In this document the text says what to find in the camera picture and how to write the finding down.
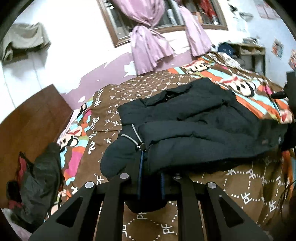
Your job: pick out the brown wooden headboard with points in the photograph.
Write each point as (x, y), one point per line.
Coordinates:
(29, 129)

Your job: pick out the wooden window frame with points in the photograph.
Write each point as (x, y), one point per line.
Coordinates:
(208, 13)

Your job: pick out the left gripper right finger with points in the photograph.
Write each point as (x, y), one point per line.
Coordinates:
(206, 212)

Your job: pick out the left purple curtain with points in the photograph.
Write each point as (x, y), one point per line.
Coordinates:
(148, 46)

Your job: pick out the purple curtain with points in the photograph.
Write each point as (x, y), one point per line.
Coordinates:
(148, 46)
(198, 40)

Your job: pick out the beige cloth on wall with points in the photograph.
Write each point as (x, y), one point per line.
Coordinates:
(22, 38)

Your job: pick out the wooden shelf with clutter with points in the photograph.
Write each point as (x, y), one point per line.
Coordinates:
(254, 51)

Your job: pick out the paper posters on wall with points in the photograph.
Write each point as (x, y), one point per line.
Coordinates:
(266, 11)

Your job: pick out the dark clothes pile by bed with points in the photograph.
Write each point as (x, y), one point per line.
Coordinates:
(34, 190)

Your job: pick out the right purple curtain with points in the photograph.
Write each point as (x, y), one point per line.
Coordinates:
(198, 40)

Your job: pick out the black jacket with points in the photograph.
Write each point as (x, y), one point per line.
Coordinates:
(194, 128)

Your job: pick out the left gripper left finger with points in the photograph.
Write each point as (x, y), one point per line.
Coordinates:
(95, 212)

